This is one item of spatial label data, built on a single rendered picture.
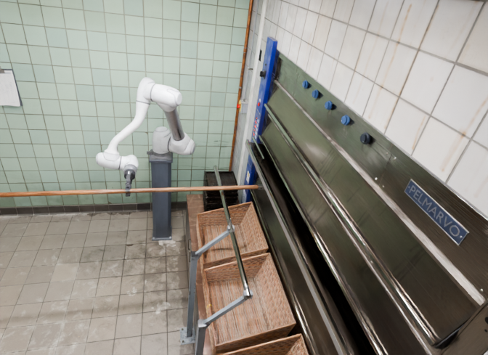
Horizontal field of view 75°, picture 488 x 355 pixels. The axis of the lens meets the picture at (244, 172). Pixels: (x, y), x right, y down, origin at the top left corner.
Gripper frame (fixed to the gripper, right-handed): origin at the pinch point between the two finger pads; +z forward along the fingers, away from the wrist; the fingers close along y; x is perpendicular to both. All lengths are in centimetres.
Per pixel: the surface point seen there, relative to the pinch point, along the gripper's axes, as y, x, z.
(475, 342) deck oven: -62, -98, 153
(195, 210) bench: 62, -53, -49
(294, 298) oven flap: 25, -97, 78
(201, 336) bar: 33, -41, 88
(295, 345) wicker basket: 42, -94, 97
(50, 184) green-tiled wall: 82, 90, -124
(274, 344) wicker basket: 39, -81, 95
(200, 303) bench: 61, -47, 49
